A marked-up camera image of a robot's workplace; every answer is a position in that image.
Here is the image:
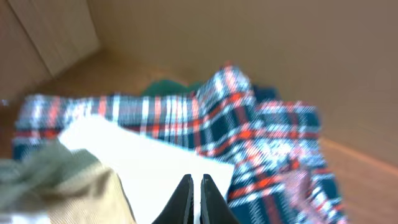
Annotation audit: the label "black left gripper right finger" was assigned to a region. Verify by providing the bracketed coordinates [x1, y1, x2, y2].
[200, 174, 239, 224]

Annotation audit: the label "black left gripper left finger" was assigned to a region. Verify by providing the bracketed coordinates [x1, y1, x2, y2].
[152, 174, 194, 224]

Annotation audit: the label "white baby shirt tan sleeves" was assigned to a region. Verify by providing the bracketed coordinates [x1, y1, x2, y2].
[1, 116, 233, 223]

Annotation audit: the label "plaid flannel shirt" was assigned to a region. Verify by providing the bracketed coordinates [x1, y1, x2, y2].
[12, 66, 347, 223]

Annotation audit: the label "dark green folded cloth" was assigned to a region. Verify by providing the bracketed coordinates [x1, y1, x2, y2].
[141, 80, 202, 97]

